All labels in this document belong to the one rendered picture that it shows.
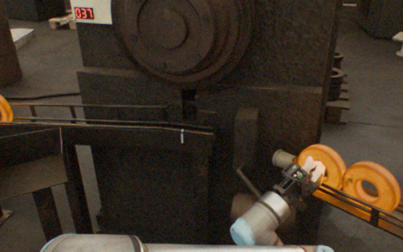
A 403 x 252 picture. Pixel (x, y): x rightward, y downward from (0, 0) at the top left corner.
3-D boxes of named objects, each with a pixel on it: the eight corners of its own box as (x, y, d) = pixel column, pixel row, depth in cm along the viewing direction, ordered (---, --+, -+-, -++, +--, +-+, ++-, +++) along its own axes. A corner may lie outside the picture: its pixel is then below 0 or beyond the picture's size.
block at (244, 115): (237, 157, 151) (239, 103, 139) (257, 160, 149) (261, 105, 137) (232, 173, 142) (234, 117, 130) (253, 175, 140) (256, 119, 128)
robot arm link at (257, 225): (240, 253, 108) (221, 227, 106) (269, 225, 112) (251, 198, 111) (258, 261, 99) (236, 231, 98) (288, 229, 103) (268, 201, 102)
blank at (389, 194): (349, 153, 110) (343, 158, 108) (404, 173, 99) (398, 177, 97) (345, 197, 117) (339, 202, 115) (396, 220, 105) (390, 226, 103)
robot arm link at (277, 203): (282, 230, 107) (257, 212, 113) (294, 218, 109) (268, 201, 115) (279, 211, 101) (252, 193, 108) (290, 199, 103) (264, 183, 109)
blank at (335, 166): (304, 138, 122) (298, 141, 120) (348, 153, 110) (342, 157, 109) (303, 179, 128) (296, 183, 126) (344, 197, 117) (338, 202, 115)
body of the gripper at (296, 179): (314, 170, 107) (288, 197, 103) (316, 189, 113) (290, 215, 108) (293, 159, 113) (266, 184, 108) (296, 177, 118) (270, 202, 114)
